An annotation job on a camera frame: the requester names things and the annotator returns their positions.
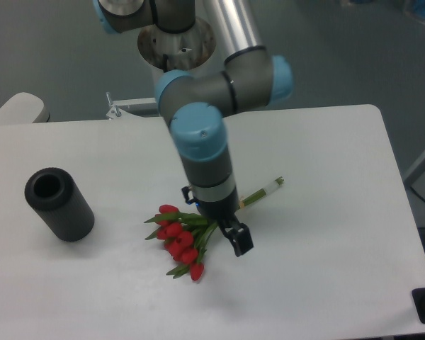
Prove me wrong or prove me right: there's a black ribbed cylinder vase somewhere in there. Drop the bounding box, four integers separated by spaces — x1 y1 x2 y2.
24 167 95 242

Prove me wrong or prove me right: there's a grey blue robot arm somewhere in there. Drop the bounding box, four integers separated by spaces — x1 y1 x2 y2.
154 1 293 256

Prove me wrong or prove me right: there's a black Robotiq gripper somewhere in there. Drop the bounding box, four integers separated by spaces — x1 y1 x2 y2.
195 190 254 257

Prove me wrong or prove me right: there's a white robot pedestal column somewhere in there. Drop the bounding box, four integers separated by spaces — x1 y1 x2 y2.
137 17 218 84

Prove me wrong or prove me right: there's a red tulip bouquet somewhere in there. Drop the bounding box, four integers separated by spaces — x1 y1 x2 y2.
143 176 284 283

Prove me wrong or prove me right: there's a white metal base frame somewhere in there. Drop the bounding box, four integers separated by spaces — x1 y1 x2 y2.
106 92 159 120

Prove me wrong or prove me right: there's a white chair armrest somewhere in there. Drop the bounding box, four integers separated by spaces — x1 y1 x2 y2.
0 92 50 126

